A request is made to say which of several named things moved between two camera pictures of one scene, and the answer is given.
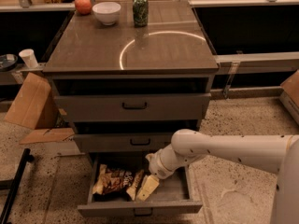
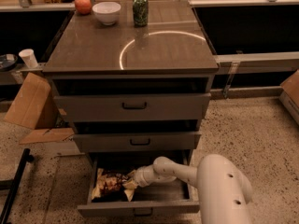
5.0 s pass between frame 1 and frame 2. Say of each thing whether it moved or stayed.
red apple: stayed
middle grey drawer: stayed
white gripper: moved
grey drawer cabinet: stayed
